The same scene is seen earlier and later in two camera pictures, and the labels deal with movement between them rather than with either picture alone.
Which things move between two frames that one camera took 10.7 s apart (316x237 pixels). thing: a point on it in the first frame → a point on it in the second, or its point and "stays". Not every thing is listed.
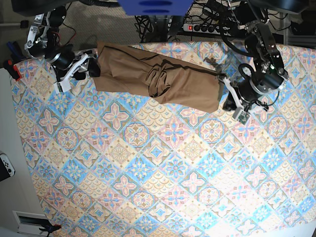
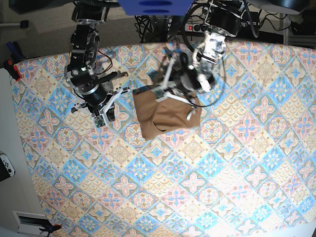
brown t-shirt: x=185 y=86 → x=154 y=117
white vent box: x=29 y=223 stays
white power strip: x=206 y=28 stays
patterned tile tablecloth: x=118 y=165 stays
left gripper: x=91 y=66 → x=110 y=113
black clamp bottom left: x=46 y=223 stays
